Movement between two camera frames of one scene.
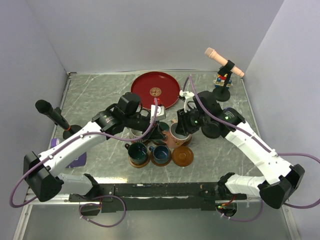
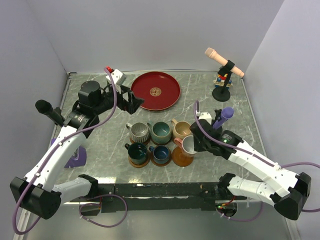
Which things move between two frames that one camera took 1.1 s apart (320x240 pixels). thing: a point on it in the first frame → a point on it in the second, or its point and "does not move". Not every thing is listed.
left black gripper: (156, 134) → (133, 103)
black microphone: (45, 107) does not move
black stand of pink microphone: (222, 93) does not move
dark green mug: (137, 152) does not move
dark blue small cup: (161, 153) does not move
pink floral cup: (171, 142) → (187, 143)
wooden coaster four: (186, 142) → (173, 139)
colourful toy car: (219, 81) does not move
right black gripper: (184, 127) → (198, 147)
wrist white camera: (160, 114) → (118, 76)
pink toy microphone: (211, 52) does not move
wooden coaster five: (182, 156) does not move
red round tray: (149, 85) does not move
